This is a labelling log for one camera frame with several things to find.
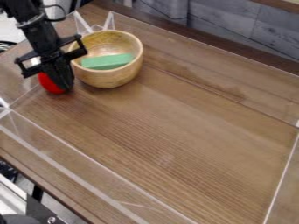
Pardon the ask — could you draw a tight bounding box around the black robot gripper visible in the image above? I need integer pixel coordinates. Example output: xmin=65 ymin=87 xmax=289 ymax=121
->
xmin=13 ymin=34 xmax=88 ymax=91

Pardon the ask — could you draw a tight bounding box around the red plush fruit green stem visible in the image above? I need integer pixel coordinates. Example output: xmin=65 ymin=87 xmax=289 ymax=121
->
xmin=37 ymin=73 xmax=64 ymax=95

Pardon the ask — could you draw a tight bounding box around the wooden bowl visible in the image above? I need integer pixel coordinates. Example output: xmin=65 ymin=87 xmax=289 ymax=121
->
xmin=70 ymin=30 xmax=144 ymax=88

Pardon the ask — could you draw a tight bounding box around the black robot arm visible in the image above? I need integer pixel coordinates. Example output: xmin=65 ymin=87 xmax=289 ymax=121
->
xmin=0 ymin=0 xmax=88 ymax=91

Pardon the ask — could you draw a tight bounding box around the green rectangular block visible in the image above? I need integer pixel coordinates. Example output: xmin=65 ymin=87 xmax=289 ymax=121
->
xmin=80 ymin=53 xmax=134 ymax=70

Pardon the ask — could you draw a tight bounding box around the clear acrylic tray enclosure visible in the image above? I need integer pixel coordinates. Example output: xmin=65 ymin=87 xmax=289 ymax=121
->
xmin=0 ymin=16 xmax=299 ymax=224

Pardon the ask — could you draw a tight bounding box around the black metal bracket with screw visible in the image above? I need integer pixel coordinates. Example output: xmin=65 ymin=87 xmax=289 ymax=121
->
xmin=25 ymin=195 xmax=68 ymax=224

